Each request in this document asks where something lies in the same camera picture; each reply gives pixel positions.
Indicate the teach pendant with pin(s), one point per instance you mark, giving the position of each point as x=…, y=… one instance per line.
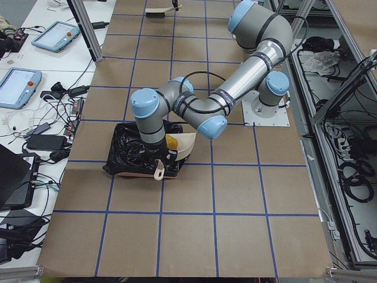
x=17, y=87
x=56, y=37

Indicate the white plastic dustpan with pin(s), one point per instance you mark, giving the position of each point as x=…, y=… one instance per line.
x=185, y=145

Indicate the crumpled white cloth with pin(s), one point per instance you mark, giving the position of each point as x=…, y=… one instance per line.
x=322, y=63

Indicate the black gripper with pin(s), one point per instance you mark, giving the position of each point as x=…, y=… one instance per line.
x=156, y=148

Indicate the black laptop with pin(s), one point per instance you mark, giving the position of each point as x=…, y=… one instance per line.
x=18, y=176

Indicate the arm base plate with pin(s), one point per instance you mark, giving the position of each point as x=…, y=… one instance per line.
x=257, y=114

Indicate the black power brick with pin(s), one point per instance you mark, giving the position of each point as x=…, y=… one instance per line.
x=44, y=142

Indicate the white hand brush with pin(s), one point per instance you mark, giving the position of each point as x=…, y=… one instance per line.
x=160, y=12

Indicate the upper teach pendant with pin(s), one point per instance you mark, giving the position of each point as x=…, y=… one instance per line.
x=56, y=37

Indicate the bin with black bag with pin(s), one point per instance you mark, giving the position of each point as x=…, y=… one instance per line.
x=127, y=153

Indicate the yellow bread roll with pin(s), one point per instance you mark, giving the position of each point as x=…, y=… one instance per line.
x=172, y=142

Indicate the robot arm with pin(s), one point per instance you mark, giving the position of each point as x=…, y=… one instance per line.
x=256, y=28

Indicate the lower teach pendant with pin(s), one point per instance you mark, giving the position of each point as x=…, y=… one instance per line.
x=17, y=87

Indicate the aluminium frame post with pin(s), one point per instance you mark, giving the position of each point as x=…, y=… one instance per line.
x=80, y=14

